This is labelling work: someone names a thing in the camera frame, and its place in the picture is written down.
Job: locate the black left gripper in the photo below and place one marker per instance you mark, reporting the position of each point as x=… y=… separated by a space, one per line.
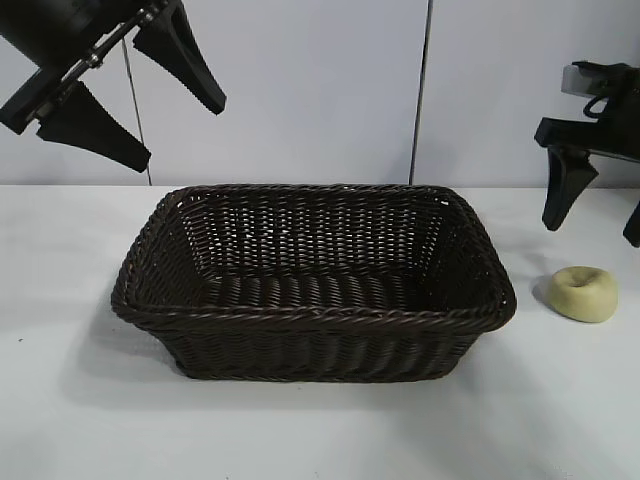
x=45 y=35

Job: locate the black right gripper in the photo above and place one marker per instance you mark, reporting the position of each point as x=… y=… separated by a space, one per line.
x=622 y=130

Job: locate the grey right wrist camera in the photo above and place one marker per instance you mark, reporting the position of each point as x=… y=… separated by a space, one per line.
x=572 y=80

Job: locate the dark brown woven basket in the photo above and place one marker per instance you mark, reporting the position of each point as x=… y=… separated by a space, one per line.
x=300 y=345

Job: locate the pale yellow egg yolk pastry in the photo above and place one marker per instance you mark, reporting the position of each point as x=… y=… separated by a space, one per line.
x=575 y=300

